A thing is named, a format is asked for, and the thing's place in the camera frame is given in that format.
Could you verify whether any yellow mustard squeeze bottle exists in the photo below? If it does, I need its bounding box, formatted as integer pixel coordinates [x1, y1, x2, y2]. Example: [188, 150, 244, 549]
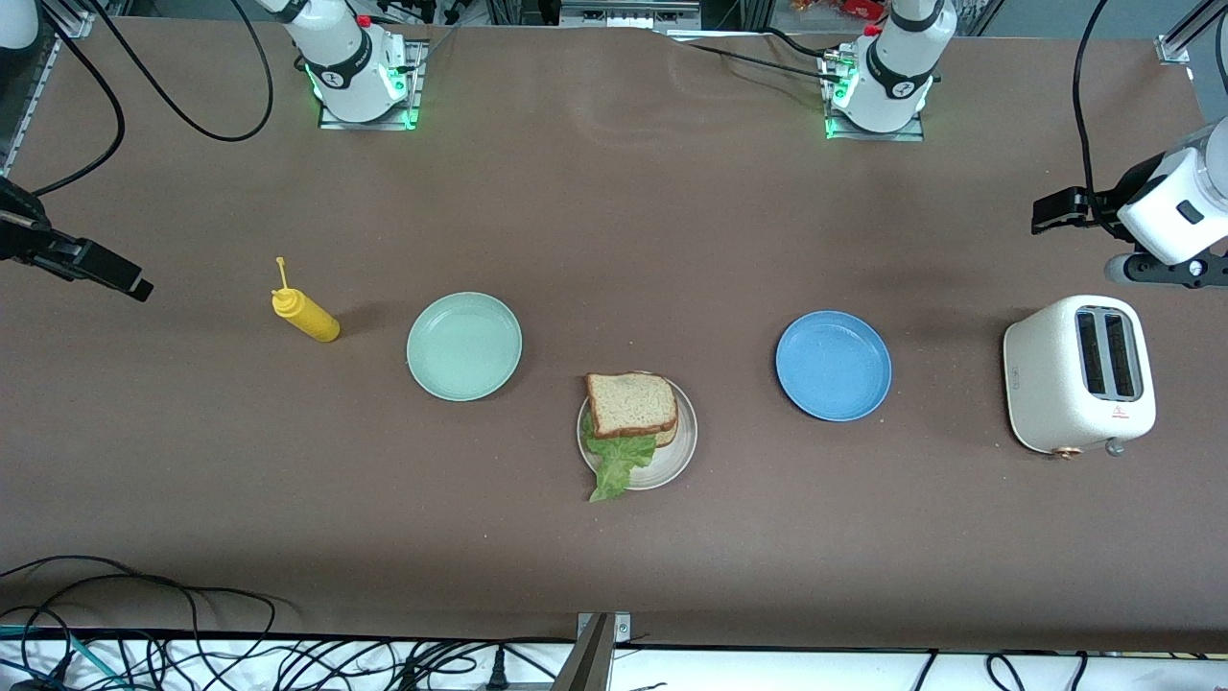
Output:
[272, 256, 341, 343]

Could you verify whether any dark crust bread slice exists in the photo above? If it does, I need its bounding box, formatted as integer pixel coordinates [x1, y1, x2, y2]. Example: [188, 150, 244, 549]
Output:
[585, 372, 679, 441]

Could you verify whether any green lettuce leaf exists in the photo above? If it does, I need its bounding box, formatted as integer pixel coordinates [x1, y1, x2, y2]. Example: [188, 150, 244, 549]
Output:
[581, 413, 658, 503]

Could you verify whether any metal base plate left arm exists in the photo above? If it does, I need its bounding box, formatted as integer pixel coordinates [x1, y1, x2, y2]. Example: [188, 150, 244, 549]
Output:
[820, 48, 927, 143]

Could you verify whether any metal base plate right arm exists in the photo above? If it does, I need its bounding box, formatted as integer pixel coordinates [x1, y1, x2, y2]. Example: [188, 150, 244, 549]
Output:
[317, 38, 428, 131]

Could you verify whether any blue plate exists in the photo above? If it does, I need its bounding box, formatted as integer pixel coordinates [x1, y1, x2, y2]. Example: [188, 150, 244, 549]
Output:
[775, 310, 893, 422]

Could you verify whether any pale green plate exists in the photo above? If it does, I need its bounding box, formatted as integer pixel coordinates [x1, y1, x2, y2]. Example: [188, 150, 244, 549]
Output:
[406, 292, 524, 402]

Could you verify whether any beige plate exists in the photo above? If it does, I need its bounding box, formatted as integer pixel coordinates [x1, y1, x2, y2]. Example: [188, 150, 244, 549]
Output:
[577, 374, 698, 491]

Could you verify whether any cream white toaster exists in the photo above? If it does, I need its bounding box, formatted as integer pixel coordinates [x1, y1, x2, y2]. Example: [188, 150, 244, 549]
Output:
[1003, 294, 1158, 460]

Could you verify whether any red packet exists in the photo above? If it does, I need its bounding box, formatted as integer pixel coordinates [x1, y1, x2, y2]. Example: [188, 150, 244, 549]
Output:
[791, 0, 886, 20]

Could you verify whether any grey device box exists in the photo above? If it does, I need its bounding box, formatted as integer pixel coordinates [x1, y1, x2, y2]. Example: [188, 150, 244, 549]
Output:
[559, 0, 701, 30]

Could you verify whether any aluminium frame profile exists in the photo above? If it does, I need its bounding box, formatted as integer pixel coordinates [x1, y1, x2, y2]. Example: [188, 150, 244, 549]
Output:
[1156, 0, 1228, 66]
[38, 0, 97, 39]

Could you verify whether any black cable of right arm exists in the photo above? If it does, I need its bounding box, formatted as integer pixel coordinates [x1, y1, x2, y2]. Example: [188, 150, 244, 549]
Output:
[29, 0, 274, 198]

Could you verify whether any black looping cable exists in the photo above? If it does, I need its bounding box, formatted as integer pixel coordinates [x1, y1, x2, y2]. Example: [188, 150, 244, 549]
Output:
[0, 555, 303, 691]

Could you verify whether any black cable at arm base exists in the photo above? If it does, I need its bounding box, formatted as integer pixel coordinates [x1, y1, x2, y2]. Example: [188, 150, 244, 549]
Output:
[662, 27, 850, 85]

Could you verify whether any teal cable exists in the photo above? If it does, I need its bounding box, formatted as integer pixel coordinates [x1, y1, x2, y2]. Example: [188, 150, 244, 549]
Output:
[0, 624, 130, 691]

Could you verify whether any aluminium post with bracket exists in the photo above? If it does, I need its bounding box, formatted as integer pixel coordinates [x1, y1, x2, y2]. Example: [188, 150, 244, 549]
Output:
[552, 612, 631, 691]

